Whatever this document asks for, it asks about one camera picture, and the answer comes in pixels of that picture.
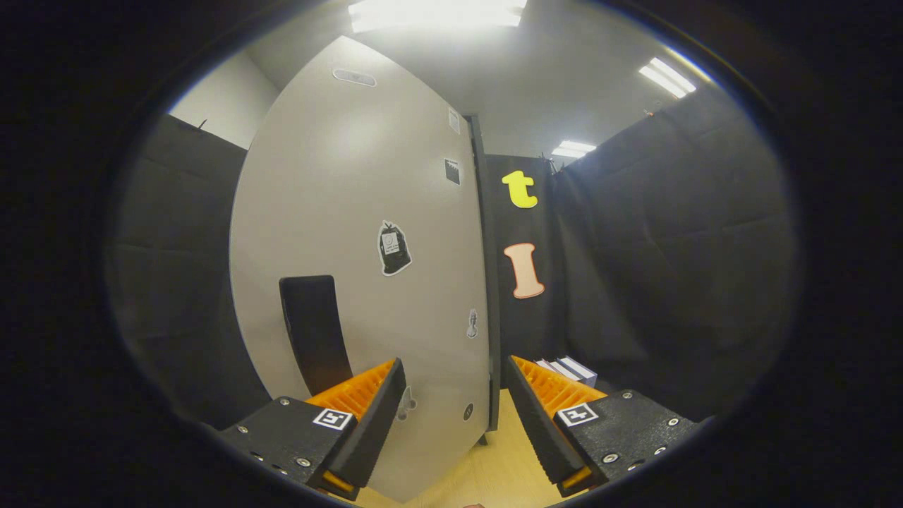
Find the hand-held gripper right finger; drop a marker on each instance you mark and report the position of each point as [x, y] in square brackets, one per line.
[540, 430]

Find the large ceiling light panel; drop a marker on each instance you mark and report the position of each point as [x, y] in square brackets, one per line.
[437, 14]

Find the grey cabinet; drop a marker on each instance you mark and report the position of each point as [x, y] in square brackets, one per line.
[493, 317]

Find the small ceiling light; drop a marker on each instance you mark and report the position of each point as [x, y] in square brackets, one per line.
[573, 149]

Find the light grey cabinet door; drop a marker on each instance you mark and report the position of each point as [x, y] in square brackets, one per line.
[338, 176]

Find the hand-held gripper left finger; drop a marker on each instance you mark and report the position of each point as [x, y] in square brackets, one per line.
[374, 430]

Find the double strip ceiling light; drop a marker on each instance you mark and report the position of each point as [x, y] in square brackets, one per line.
[667, 77]

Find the black backdrop cloth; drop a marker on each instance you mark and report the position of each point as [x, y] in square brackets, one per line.
[670, 282]

